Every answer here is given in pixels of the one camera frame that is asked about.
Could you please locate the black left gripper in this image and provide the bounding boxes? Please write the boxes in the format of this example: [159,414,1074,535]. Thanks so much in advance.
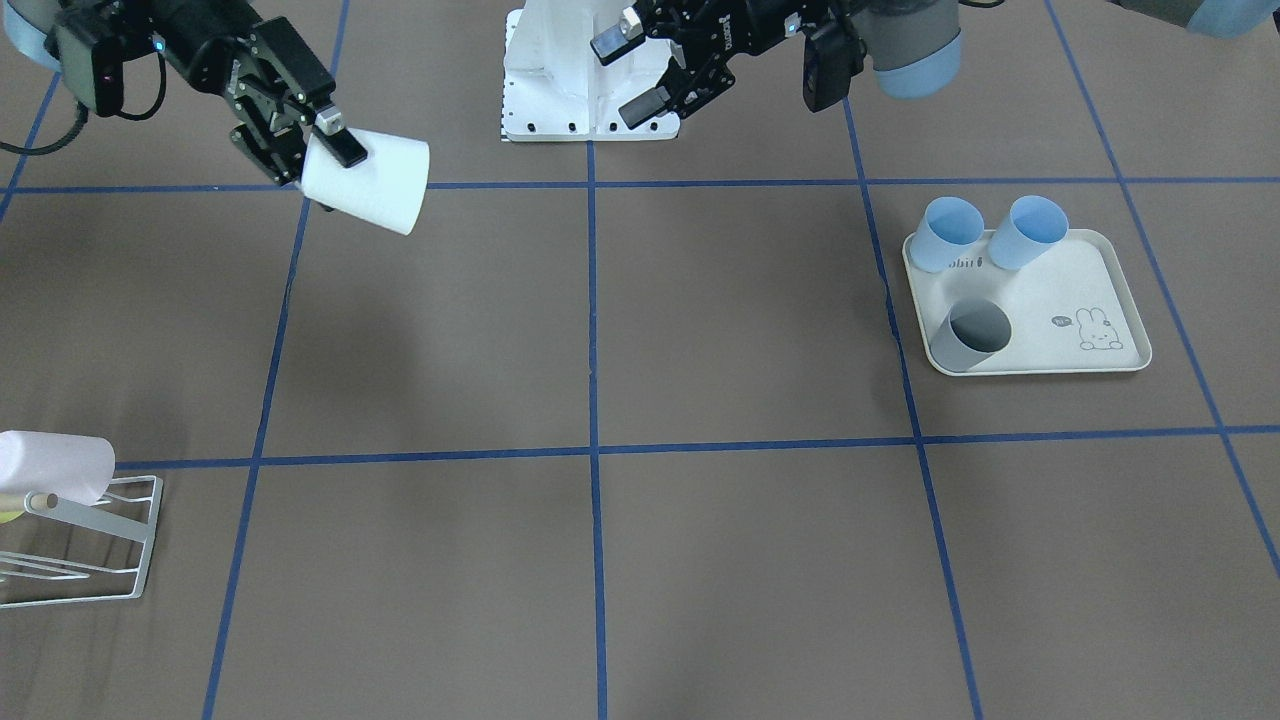
[590,1,841,129]

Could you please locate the grey plastic cup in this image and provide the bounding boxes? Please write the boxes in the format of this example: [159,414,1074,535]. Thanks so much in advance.
[928,297,1012,373]

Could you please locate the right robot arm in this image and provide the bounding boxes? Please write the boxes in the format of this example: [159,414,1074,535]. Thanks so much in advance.
[3,1,369,186]

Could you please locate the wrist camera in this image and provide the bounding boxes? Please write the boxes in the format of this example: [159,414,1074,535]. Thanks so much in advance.
[47,1,166,122]
[803,20,867,113]

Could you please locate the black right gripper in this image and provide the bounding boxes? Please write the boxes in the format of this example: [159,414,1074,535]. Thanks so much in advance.
[145,1,369,184]

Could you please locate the white wire cup rack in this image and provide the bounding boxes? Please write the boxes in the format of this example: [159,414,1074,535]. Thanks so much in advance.
[3,475,165,610]

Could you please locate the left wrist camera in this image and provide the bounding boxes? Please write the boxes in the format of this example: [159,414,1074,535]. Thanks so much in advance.
[803,20,867,113]

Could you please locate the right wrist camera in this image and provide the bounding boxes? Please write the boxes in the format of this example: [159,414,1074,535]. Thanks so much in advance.
[47,1,166,122]

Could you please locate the pink plastic cup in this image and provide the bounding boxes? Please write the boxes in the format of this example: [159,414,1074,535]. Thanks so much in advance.
[1,430,116,505]

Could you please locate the cream plastic tray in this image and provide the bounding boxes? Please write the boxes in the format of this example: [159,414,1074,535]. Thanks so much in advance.
[901,229,1153,377]

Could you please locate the light blue cup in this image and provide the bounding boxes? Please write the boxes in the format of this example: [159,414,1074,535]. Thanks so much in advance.
[987,195,1069,272]
[908,196,986,273]

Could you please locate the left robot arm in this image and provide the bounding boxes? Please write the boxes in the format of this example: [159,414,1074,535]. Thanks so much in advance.
[590,1,964,129]

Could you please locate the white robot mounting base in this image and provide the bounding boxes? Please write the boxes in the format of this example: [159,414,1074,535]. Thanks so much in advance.
[500,1,681,143]

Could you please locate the pale green plastic cup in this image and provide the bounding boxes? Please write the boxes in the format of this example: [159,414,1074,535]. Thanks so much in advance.
[298,128,431,234]

